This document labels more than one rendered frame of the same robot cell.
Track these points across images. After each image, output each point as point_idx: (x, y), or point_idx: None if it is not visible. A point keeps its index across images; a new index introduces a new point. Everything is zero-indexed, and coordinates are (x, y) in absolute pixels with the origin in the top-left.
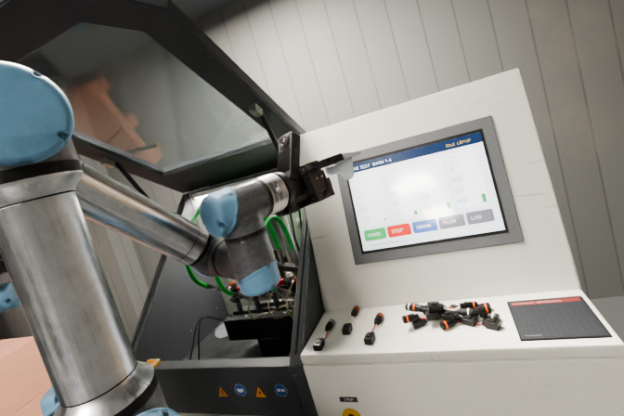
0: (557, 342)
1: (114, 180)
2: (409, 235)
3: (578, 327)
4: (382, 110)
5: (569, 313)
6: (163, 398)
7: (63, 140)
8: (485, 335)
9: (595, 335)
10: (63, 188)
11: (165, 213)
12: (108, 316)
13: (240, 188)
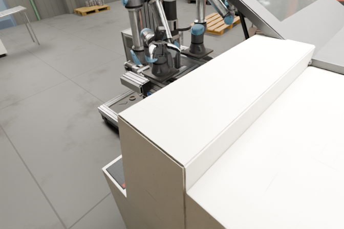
0: (120, 157)
1: (156, 10)
2: None
3: (116, 166)
4: (211, 60)
5: (122, 173)
6: (140, 55)
7: (123, 3)
8: None
9: (110, 165)
10: (129, 10)
11: (158, 25)
12: (133, 35)
13: (144, 32)
